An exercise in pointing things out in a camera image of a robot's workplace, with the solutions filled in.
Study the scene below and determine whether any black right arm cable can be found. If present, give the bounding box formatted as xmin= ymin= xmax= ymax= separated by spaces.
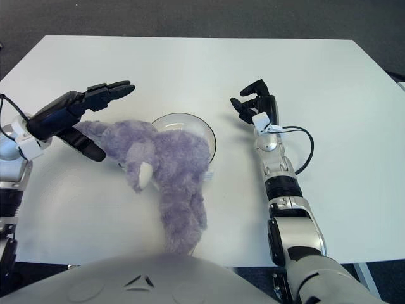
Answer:
xmin=281 ymin=125 xmax=315 ymax=174

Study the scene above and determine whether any black metal stand bracket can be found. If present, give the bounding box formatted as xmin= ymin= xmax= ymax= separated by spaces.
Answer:
xmin=271 ymin=272 xmax=289 ymax=304

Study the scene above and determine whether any purple plush bunny doll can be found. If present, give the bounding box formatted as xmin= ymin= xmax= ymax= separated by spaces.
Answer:
xmin=74 ymin=118 xmax=215 ymax=256

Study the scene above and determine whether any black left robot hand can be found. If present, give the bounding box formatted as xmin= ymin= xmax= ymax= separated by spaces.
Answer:
xmin=25 ymin=80 xmax=136 ymax=162

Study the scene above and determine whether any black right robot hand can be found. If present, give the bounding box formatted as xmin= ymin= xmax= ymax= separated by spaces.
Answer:
xmin=230 ymin=78 xmax=279 ymax=127

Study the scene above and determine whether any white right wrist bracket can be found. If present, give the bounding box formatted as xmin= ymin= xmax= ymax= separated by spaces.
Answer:
xmin=251 ymin=112 xmax=285 ymax=136

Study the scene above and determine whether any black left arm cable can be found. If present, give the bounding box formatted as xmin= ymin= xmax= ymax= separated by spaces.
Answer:
xmin=0 ymin=93 xmax=31 ymax=153

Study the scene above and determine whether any white plate with black rim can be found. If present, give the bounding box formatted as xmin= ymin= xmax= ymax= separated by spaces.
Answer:
xmin=151 ymin=113 xmax=218 ymax=165

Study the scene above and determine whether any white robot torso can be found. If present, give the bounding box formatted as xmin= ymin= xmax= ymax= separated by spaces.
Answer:
xmin=6 ymin=253 xmax=279 ymax=304

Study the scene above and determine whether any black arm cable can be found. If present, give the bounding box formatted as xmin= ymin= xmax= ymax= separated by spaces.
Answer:
xmin=281 ymin=125 xmax=315 ymax=174
xmin=0 ymin=93 xmax=31 ymax=153

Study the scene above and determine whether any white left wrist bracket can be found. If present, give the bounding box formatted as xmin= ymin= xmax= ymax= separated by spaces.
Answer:
xmin=11 ymin=115 xmax=53 ymax=159

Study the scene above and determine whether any grey table leg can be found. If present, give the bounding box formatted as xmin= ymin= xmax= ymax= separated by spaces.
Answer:
xmin=353 ymin=262 xmax=379 ymax=304

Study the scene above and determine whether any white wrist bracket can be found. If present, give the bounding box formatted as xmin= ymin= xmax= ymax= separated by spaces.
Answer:
xmin=251 ymin=112 xmax=285 ymax=136
xmin=11 ymin=115 xmax=53 ymax=159

